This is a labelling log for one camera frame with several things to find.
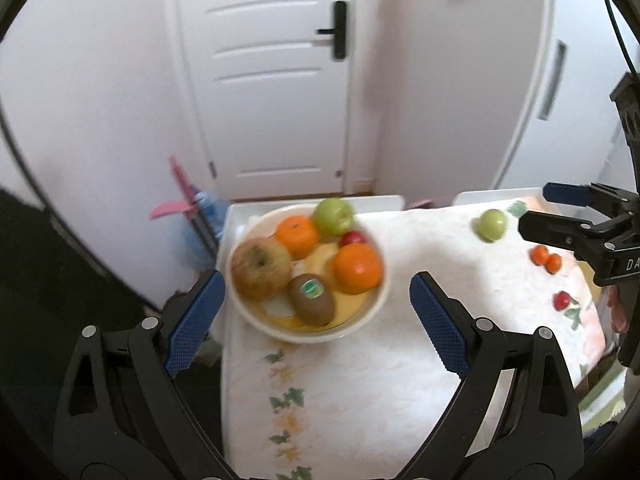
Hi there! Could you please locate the small mandarin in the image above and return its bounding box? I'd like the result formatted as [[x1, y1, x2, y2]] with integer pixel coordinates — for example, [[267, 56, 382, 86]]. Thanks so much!
[[544, 254, 563, 275], [528, 245, 550, 266]]

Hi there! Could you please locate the green apple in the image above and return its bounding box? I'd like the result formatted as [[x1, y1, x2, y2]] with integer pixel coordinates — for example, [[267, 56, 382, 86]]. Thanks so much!
[[311, 197, 355, 238], [474, 209, 508, 243]]

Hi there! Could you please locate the brown russet apple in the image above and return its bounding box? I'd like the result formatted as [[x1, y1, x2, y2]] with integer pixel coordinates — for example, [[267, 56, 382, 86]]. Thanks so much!
[[230, 237, 293, 301]]

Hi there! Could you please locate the large orange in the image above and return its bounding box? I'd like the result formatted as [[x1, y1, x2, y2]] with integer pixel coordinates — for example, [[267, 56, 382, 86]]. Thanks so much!
[[331, 243, 384, 295]]

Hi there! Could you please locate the kiwi with green sticker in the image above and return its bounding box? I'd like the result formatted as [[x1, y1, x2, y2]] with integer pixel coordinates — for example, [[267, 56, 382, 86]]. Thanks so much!
[[286, 273, 335, 327]]

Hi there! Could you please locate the person's left hand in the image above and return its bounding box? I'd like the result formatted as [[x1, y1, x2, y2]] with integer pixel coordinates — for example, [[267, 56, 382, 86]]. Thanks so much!
[[608, 285, 629, 334]]

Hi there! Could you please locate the white wardrobe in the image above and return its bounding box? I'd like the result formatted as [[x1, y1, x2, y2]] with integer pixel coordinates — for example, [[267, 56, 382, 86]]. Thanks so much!
[[496, 0, 638, 188]]

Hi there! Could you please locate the white floral tablecloth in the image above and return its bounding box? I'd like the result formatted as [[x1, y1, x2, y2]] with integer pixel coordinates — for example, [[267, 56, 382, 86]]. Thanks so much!
[[222, 204, 605, 479]]

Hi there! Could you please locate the blue plastic bag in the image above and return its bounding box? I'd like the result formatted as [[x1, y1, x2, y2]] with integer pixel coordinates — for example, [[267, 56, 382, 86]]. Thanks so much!
[[181, 185, 230, 271]]

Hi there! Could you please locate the white fruit bowl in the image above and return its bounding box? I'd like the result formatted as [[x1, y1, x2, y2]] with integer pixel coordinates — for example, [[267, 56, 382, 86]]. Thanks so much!
[[224, 198, 390, 344]]

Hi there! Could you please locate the red cherry tomato in bowl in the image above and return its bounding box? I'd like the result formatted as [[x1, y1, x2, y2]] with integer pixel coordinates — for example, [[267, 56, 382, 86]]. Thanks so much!
[[340, 230, 369, 247]]

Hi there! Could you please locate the orange with stem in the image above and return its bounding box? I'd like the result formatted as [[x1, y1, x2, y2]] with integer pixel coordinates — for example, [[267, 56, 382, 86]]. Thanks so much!
[[274, 216, 320, 260]]

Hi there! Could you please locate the white door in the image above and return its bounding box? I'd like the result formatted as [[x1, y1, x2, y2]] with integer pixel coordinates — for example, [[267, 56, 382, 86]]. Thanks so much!
[[176, 0, 350, 200]]

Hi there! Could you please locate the black door handle lock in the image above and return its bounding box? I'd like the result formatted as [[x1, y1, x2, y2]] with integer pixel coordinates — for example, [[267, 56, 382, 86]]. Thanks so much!
[[316, 0, 348, 61]]

